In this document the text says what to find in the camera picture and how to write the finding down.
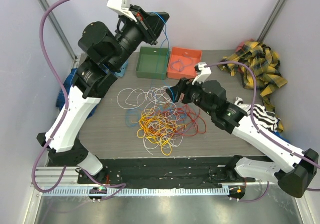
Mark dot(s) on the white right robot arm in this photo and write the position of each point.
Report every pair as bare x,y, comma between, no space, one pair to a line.
291,167

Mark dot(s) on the black white striped cloth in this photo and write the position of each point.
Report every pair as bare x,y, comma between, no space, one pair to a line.
265,118

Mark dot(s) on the green plastic bin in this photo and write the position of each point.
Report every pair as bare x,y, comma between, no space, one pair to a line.
153,63

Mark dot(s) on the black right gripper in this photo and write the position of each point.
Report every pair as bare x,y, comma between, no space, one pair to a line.
186,88

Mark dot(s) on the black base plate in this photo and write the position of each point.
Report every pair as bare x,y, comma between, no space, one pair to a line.
169,173

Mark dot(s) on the light blue cloth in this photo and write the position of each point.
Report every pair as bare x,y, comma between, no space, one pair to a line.
122,70

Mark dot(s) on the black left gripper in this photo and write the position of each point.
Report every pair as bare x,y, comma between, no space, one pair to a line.
150,26

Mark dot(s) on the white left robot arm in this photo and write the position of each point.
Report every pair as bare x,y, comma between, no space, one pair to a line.
106,54

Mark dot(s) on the yellow plaid cloth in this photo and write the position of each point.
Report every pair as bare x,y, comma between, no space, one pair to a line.
258,66

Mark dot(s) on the white slotted cable duct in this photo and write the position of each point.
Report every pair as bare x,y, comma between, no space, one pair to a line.
92,191

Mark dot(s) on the pink cloth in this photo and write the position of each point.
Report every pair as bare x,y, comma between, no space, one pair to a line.
240,46

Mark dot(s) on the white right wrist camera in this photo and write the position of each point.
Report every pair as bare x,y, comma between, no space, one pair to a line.
203,72

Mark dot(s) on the orange plastic bin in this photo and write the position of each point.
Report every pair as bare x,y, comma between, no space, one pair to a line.
182,63

